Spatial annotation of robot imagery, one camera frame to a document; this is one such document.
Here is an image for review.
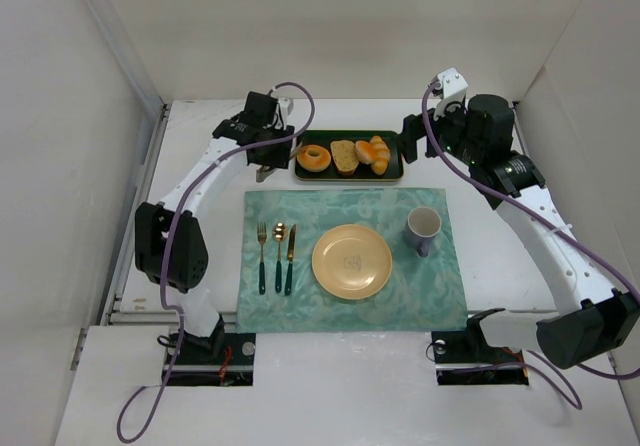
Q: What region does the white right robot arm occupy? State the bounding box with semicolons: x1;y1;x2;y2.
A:
400;94;639;370

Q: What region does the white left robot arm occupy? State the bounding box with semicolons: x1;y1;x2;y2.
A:
134;91;295;354

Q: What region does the striped long bread roll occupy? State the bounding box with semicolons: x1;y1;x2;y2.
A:
369;136;391;176

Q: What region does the seeded bread slice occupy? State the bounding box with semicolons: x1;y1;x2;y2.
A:
330;140;360;176

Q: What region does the orange bagel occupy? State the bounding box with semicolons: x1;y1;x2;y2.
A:
296;144;332;173

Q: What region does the round orange bun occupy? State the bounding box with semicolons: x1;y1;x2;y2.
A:
355;140;377;165

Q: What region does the purple mug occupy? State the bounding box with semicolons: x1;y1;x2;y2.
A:
404;206;442;258

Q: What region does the yellow round plate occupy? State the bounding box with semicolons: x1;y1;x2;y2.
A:
311;224;393;301

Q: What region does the teal patterned placemat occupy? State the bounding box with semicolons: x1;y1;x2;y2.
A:
237;188;467;333

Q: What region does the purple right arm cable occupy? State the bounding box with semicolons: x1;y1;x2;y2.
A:
420;79;640;411

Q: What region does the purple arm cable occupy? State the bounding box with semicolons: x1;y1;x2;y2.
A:
420;79;640;411
116;81;316;444

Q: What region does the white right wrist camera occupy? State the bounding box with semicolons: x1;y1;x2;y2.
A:
432;68;468;120

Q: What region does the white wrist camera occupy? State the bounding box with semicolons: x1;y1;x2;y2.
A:
432;68;468;120
274;97;294;129

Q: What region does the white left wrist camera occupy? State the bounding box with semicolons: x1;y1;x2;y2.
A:
274;97;294;129

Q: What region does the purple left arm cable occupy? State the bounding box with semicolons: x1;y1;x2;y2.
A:
116;81;316;444

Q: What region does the gold spoon green handle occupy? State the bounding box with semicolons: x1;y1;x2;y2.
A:
272;222;288;293

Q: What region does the gold fork green handle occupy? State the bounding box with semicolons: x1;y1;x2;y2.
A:
257;222;267;295

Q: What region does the gold knife green handle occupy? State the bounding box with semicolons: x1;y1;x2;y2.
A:
284;224;297;296

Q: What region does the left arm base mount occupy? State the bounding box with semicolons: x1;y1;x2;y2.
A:
156;333;256;387

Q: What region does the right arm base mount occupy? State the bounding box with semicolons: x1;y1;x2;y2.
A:
426;331;529;386

